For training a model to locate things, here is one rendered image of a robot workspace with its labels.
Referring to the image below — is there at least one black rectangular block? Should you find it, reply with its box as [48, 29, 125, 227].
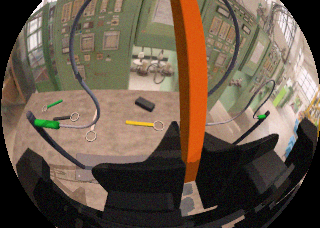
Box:
[136, 96, 155, 112]

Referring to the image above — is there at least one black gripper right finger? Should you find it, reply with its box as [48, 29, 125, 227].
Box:
[195, 132, 279, 209]

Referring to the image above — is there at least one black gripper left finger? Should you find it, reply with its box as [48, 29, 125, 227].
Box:
[92, 121, 185, 209]

